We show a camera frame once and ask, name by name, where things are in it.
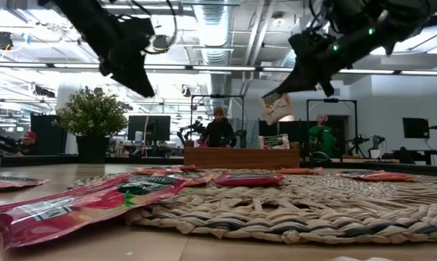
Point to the black hanging dome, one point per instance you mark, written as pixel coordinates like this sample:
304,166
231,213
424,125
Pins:
2,40
160,43

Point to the green cactus white pot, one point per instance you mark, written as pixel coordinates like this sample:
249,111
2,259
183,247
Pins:
375,154

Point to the black upright panel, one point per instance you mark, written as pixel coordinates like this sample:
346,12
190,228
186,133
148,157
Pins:
48,134

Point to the green potted plant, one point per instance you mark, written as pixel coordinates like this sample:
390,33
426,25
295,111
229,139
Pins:
91,116

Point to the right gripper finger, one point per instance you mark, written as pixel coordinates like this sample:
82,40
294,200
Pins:
301,81
328,87

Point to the person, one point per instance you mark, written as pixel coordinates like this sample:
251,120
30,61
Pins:
29,139
220,134
323,139

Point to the round woven placemat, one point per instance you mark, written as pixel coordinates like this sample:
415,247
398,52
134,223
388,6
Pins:
312,206

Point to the black desk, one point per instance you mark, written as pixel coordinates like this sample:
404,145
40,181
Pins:
421,152

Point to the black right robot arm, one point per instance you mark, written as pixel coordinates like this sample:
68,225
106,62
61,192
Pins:
385,21

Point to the black computer monitor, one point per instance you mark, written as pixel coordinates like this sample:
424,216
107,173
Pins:
415,127
149,128

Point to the black arched clamp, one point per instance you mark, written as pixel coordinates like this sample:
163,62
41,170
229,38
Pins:
319,157

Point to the orange tea packet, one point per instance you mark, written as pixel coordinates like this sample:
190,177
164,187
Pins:
11,182
299,170
375,176
158,170
200,179

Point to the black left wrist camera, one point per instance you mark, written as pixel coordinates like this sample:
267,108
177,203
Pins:
140,32

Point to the wooden three-compartment tray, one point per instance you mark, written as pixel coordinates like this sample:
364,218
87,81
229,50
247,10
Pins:
240,158

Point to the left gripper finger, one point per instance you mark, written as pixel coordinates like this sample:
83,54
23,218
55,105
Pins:
135,78

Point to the black gantry frame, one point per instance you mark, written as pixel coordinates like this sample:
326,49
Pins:
330,100
218,96

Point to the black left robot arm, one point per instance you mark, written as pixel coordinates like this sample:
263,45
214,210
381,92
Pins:
80,14

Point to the silver ventilation duct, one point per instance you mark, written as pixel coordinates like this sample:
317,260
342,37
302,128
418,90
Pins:
214,36

